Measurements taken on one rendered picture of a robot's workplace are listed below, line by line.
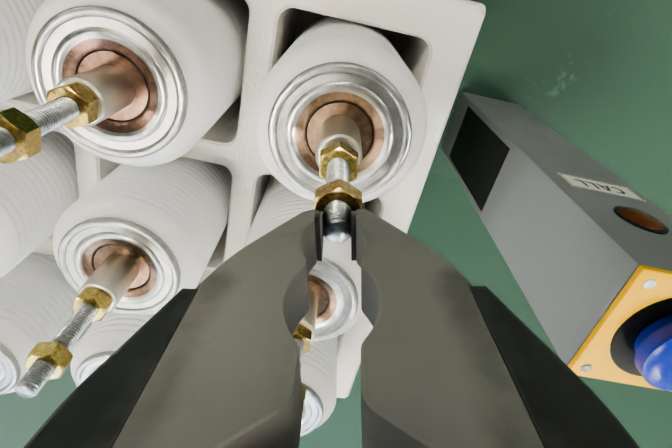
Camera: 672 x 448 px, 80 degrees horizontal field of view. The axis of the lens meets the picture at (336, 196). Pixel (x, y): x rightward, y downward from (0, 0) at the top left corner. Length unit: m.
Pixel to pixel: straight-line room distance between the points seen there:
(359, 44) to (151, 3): 0.10
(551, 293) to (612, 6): 0.34
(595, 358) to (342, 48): 0.20
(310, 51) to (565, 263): 0.18
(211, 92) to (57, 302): 0.25
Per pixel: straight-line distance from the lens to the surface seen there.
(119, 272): 0.28
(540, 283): 0.28
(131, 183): 0.29
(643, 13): 0.55
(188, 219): 0.28
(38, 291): 0.41
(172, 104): 0.23
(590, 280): 0.24
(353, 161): 0.18
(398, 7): 0.28
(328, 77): 0.21
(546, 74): 0.51
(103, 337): 0.36
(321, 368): 0.35
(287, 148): 0.22
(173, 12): 0.23
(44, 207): 0.35
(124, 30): 0.23
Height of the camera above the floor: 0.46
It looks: 62 degrees down
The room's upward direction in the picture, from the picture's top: 177 degrees counter-clockwise
